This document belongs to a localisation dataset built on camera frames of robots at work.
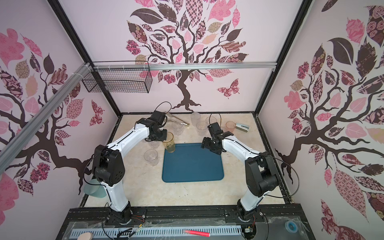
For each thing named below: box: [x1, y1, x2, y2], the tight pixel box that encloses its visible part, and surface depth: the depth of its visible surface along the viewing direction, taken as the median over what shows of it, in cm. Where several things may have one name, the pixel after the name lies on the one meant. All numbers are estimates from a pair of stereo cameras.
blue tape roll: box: [284, 220, 298, 233], surface depth 71 cm
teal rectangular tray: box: [162, 143, 224, 183], surface depth 92 cm
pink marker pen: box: [183, 229, 211, 237], surface depth 71 cm
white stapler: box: [235, 123, 250, 133], surface depth 111 cm
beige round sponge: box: [77, 232, 94, 240], surface depth 69 cm
